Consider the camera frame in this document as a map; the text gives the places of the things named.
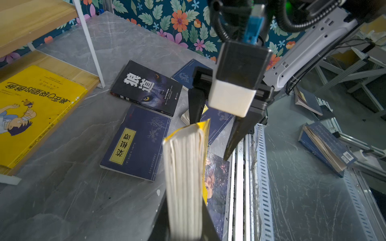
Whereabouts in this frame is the navy book yellow label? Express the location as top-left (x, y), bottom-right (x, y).
top-left (100, 105), bottom-right (171, 182)

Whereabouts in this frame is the white frame wooden bookshelf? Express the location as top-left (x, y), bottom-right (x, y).
top-left (1, 1), bottom-right (105, 185)

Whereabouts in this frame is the yellow book on lower shelf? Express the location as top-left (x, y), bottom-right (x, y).
top-left (1, 65), bottom-right (87, 169)

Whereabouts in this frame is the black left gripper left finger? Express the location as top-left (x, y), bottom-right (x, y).
top-left (148, 195), bottom-right (171, 241)

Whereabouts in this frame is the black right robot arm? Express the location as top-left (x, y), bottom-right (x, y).
top-left (188, 1), bottom-right (386, 160)

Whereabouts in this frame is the navy book tilted front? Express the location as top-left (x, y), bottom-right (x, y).
top-left (200, 102), bottom-right (234, 145)

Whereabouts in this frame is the black wolf cover book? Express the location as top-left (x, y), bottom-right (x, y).
top-left (110, 60), bottom-right (183, 117)

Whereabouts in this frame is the dark portrait cover book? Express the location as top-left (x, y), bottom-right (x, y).
top-left (205, 153), bottom-right (229, 239)

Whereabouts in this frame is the navy book far right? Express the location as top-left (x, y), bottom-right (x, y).
top-left (171, 59), bottom-right (210, 91)

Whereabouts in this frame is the yellow cartoon boy book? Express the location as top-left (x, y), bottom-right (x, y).
top-left (162, 120), bottom-right (210, 241)

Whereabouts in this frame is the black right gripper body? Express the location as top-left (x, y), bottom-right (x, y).
top-left (192, 67), bottom-right (274, 125)

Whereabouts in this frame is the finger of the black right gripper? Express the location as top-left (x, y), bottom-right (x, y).
top-left (188, 88), bottom-right (206, 125)
top-left (223, 115), bottom-right (258, 161)

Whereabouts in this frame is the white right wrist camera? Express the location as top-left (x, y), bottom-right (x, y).
top-left (207, 40), bottom-right (273, 118)

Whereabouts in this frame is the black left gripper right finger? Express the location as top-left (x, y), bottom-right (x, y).
top-left (201, 201), bottom-right (220, 241)

